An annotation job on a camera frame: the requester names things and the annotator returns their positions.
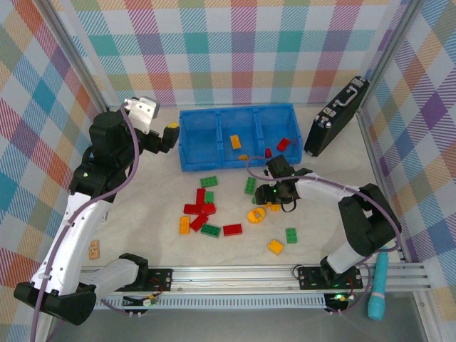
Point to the small yellow lego brick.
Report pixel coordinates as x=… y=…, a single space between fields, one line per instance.
x=275 y=247
x=273 y=206
x=243 y=157

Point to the orange oval lego piece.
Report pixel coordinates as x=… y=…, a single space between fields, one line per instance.
x=256 y=216

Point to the small red lego brick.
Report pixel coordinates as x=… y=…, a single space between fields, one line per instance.
x=268 y=153

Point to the small green lego brick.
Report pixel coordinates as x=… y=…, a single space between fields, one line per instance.
x=209 y=197

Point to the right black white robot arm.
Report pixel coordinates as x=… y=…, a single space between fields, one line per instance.
x=327 y=189

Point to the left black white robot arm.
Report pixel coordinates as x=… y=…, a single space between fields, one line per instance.
x=78 y=228

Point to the blue three-compartment bin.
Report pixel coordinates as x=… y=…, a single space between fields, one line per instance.
x=199 y=142

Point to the black briefcase with silver latches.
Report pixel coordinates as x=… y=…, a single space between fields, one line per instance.
x=331 y=121

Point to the tan cracker-like tile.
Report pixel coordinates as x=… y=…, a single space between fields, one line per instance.
x=94 y=250

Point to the teal plastic marker pen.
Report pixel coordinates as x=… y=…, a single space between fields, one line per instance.
x=377 y=303

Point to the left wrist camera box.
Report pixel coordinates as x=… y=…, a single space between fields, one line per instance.
x=140 y=114

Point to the aluminium corner post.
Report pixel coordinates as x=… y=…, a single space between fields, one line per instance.
x=390 y=53
x=78 y=60

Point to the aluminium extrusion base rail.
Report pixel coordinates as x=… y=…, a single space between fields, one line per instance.
x=231 y=276

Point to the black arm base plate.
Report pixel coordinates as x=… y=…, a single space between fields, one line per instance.
x=162 y=279
x=308 y=279

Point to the aluminium side rail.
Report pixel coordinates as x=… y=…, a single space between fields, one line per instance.
x=372 y=149

